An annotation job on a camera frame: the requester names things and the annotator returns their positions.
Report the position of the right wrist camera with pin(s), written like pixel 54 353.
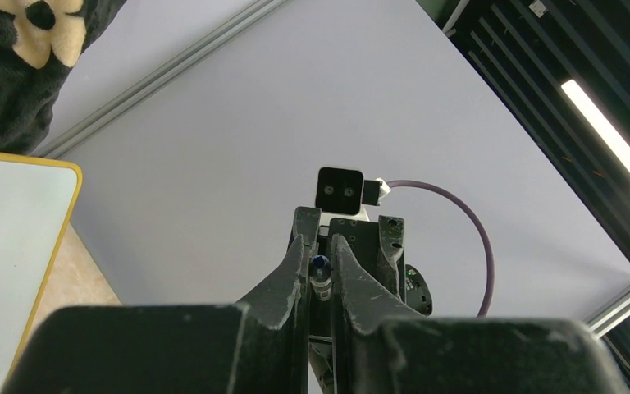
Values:
pixel 344 193

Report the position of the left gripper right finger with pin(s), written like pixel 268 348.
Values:
pixel 504 355

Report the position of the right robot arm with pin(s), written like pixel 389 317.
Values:
pixel 419 288

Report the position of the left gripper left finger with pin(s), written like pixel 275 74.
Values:
pixel 255 345

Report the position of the whiteboard marker pen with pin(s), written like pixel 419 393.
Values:
pixel 320 277

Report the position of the black floral pillow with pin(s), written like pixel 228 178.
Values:
pixel 40 43

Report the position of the ceiling light strip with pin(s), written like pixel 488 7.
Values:
pixel 597 120

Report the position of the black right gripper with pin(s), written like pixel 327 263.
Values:
pixel 350 339

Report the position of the yellow-framed whiteboard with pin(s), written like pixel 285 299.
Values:
pixel 37 197

